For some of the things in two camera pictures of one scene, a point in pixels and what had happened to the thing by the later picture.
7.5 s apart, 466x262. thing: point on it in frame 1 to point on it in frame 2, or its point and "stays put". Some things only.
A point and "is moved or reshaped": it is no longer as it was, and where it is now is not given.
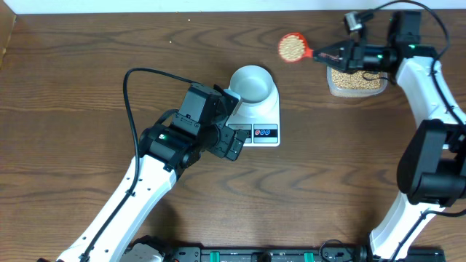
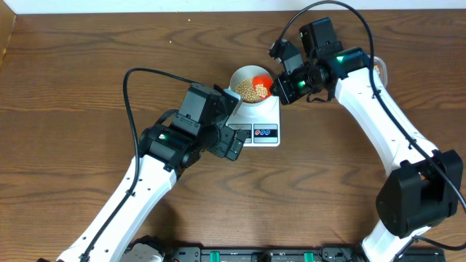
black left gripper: x=225 y=135 stays put
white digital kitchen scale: x=261 y=121 stays put
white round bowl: x=253 y=84 stays put
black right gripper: x=351 y=55 to x=287 y=96
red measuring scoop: x=293 y=46 is moved or reshaped
